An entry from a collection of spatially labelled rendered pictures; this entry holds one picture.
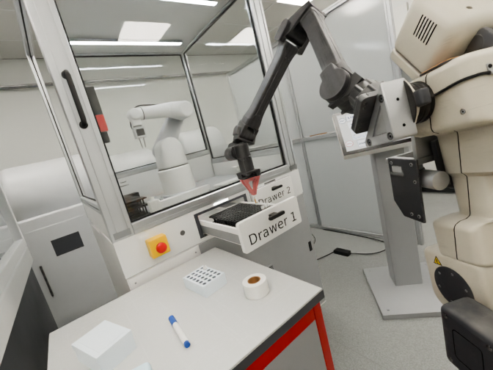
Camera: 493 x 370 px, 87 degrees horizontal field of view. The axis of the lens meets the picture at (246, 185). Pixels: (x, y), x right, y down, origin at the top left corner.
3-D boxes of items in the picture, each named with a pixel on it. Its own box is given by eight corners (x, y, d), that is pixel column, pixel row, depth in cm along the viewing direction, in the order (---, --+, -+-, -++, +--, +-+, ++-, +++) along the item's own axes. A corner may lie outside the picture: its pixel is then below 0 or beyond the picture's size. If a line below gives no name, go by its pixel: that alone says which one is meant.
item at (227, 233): (295, 219, 103) (291, 205, 102) (245, 247, 89) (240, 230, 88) (238, 211, 135) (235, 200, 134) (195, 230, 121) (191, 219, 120)
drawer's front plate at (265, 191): (294, 194, 147) (290, 175, 145) (256, 212, 130) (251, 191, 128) (292, 194, 148) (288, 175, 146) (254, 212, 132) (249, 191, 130)
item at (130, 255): (303, 191, 153) (298, 168, 151) (125, 279, 96) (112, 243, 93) (221, 190, 230) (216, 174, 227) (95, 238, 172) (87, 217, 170)
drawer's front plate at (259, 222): (301, 222, 103) (296, 195, 101) (246, 255, 87) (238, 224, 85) (298, 221, 104) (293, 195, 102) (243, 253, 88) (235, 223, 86)
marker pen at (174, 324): (191, 346, 60) (189, 340, 60) (185, 350, 59) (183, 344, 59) (174, 318, 72) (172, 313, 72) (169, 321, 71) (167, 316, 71)
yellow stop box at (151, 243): (172, 251, 101) (166, 234, 100) (154, 260, 97) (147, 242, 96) (167, 249, 105) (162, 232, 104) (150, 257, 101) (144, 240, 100)
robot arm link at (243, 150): (238, 142, 97) (249, 139, 100) (229, 145, 102) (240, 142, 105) (242, 161, 98) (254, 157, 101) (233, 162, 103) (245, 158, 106)
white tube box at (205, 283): (227, 283, 83) (224, 272, 83) (206, 298, 78) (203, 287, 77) (205, 274, 92) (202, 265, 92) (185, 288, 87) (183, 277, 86)
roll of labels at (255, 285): (240, 295, 75) (237, 283, 74) (257, 282, 79) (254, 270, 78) (257, 303, 69) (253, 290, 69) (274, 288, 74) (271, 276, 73)
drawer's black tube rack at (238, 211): (274, 220, 107) (271, 205, 106) (240, 238, 97) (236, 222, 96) (243, 215, 125) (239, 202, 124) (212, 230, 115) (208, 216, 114)
